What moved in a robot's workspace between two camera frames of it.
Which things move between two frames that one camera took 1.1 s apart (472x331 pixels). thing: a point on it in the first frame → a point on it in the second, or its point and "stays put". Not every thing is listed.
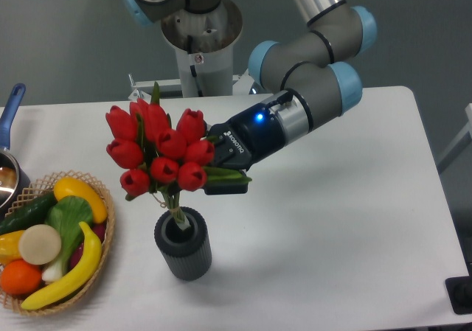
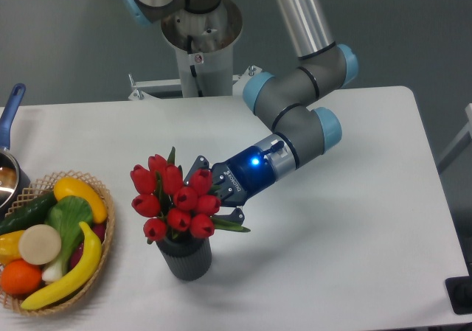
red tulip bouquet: (158, 152) → (173, 202)
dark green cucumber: (29, 215) stays put
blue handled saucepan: (14, 183) stays put
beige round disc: (40, 244) stays put
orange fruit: (19, 278) stays put
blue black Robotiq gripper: (248, 136) → (235, 180)
